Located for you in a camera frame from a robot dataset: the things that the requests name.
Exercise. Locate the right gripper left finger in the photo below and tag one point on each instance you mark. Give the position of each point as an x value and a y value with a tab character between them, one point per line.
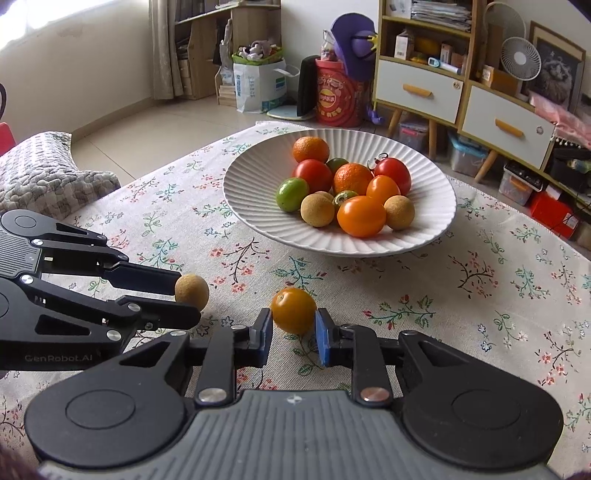
230	349

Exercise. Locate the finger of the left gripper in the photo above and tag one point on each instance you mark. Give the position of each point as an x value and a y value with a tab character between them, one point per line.
34	244
66	317

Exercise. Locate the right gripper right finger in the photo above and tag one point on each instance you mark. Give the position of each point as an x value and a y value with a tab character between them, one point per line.
359	349

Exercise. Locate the brown longan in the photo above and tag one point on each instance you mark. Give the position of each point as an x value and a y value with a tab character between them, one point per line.
400	212
193	290
318	209

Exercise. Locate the yellow-orange fruit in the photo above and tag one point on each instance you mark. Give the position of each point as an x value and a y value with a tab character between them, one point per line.
293	311

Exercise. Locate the orange tomato oval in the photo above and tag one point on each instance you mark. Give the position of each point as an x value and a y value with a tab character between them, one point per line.
362	217

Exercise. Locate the brown longan front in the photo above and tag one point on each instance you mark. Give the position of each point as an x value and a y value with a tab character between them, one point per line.
318	209

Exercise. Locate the green tomato oval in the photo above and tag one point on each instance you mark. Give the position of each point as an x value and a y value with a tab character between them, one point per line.
291	193

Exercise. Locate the orange mandarin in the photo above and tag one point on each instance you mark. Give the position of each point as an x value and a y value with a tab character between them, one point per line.
352	176
310	148

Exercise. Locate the red tomato with stem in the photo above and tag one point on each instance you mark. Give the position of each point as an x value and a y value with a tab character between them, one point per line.
395	169

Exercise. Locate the green tomato small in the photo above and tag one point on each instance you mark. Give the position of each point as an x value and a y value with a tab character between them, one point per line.
335	163

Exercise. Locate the orange mandarin front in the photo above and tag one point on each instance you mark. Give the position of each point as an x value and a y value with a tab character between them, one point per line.
310	148

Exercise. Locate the orange tomato round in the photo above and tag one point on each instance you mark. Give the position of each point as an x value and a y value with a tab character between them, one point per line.
381	188

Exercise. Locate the grey knitted cushion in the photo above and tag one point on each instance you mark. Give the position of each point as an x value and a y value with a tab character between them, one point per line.
40	175

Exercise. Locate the white ribbed plate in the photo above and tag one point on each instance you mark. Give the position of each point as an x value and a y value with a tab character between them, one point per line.
251	181

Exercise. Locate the clear storage box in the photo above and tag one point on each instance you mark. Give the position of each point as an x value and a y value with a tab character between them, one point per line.
466	158

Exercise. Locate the red box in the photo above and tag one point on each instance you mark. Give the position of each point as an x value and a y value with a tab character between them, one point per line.
554	214

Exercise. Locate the red snack bucket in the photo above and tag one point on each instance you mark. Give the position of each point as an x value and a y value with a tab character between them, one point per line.
341	101

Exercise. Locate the white paper bag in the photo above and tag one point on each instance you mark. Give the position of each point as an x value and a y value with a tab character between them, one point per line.
261	88

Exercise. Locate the wooden bookshelf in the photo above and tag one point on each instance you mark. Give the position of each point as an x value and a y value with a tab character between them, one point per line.
204	31

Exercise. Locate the wooden cabinet with drawers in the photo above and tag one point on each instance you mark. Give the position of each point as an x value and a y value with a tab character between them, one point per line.
500	121

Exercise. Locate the purple plush toy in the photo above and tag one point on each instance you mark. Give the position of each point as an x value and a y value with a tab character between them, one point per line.
356	45

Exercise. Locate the pink cloth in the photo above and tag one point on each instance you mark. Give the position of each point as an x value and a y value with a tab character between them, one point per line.
567	125

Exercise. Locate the white desk fan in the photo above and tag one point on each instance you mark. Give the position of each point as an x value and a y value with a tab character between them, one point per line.
522	61

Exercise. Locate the framed cat picture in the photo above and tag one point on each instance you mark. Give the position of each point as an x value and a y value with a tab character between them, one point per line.
562	67

